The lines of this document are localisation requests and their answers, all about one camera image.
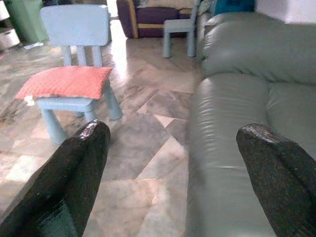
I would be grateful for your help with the white paper sheet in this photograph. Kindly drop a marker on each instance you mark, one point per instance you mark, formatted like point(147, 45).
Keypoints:
point(33, 46)

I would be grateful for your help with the white quilted blanket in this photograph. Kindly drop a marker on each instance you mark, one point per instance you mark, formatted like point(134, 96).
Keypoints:
point(163, 3)

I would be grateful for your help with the pink quilted pillow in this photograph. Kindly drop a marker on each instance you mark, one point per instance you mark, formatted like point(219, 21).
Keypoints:
point(66, 81)

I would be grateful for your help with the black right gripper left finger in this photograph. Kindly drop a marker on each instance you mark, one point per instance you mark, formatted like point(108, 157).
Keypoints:
point(56, 187)

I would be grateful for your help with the blue plastic crate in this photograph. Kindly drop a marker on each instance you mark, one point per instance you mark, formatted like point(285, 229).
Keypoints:
point(234, 6)

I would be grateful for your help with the grey green leather sofa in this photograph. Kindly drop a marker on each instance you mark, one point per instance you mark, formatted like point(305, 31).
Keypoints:
point(234, 98)

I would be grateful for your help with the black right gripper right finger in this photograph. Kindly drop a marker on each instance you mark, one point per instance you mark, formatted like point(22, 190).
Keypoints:
point(286, 187)

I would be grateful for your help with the light blue child chair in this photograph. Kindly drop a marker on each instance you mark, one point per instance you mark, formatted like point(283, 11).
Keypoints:
point(74, 24)
point(177, 26)

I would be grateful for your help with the purple fabric sofa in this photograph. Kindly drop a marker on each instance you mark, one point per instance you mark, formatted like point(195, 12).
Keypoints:
point(153, 17)

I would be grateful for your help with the mint green bin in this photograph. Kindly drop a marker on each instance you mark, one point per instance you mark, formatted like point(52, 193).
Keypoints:
point(24, 22)

